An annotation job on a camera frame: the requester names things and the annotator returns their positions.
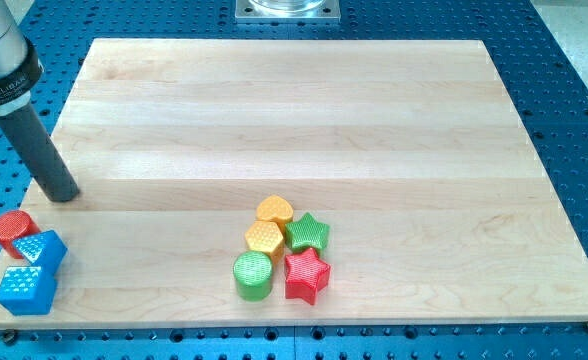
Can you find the light wooden board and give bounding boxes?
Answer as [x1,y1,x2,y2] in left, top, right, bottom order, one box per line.
[0,39,588,329]

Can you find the red star block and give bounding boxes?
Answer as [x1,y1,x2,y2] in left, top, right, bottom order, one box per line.
[285,248,331,305]

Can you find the blue cube block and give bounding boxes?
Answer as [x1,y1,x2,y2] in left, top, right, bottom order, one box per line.
[0,266,57,316]

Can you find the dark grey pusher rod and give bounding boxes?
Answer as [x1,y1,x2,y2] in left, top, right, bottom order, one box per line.
[0,103,79,202]

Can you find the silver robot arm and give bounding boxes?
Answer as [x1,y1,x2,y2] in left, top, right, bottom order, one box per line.
[0,0,43,117]

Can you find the blue triangle block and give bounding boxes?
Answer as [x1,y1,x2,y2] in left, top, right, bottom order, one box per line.
[13,230,68,275]

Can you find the yellow heart block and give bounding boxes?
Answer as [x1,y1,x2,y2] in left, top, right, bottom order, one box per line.
[256,195,294,234]

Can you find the green star block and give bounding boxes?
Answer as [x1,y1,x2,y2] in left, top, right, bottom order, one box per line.
[285,213,330,256]

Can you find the yellow hexagon block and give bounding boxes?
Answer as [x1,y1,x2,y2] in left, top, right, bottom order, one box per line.
[244,220,285,265]

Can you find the green cylinder block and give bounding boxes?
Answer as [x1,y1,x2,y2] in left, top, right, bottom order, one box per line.
[233,251,273,301]

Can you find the red cylinder block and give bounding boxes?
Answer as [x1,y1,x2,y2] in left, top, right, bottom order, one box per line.
[0,210,40,259]

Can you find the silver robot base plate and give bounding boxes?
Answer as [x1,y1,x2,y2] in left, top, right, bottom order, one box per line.
[234,0,341,24]

